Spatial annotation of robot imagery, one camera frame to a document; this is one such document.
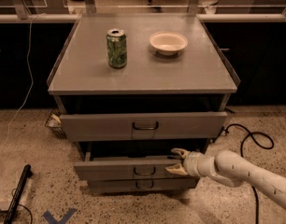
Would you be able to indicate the grey drawer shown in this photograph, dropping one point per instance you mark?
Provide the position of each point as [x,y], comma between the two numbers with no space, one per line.
[137,185]
[144,126]
[126,160]

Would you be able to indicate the white bowl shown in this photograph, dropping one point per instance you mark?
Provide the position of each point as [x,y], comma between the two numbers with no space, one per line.
[168,43]

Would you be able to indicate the grey top drawer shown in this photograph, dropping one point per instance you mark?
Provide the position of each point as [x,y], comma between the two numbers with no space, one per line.
[144,126]

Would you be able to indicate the wire basket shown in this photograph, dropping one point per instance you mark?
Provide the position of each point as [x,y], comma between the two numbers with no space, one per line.
[54,124]

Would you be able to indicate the black bar on floor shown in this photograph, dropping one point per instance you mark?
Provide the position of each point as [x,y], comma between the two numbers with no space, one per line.
[26,173]

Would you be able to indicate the grey bottom drawer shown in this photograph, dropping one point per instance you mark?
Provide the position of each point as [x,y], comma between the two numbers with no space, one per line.
[137,185]

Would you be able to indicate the green soda can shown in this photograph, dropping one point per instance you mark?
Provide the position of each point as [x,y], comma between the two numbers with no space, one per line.
[116,48]

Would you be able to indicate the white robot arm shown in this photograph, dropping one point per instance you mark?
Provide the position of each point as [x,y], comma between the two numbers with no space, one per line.
[231,170]

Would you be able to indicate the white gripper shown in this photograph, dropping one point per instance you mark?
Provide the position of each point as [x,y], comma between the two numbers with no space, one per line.
[192,164]

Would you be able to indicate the grey drawer cabinet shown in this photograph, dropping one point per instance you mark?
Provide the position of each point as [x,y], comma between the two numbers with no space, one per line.
[196,79]

